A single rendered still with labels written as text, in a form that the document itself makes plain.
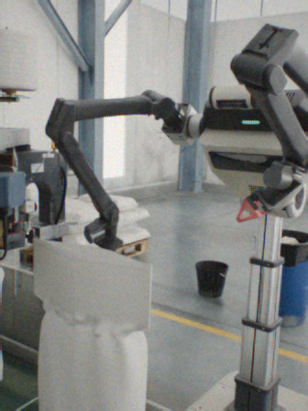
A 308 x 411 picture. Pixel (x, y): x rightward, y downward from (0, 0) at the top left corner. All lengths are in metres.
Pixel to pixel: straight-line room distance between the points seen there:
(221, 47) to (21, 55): 9.05
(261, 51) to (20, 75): 0.67
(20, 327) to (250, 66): 1.78
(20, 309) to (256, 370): 1.14
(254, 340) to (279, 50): 1.22
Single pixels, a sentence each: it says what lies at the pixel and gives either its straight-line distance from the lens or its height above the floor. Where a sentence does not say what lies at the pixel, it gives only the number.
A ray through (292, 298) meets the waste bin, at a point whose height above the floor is 0.23.
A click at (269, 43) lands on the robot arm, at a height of 1.61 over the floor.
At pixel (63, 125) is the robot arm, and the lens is 1.39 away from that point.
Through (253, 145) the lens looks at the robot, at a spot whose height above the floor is 1.39.
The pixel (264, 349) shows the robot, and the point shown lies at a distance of 1.91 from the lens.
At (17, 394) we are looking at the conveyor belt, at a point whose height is 0.38.
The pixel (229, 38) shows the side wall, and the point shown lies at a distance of 10.24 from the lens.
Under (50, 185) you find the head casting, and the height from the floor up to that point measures 1.21.
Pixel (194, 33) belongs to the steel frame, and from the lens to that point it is 10.36.
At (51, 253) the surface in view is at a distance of 1.54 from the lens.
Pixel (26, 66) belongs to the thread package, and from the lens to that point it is 1.38.
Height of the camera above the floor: 1.44
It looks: 11 degrees down
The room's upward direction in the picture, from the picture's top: 2 degrees clockwise
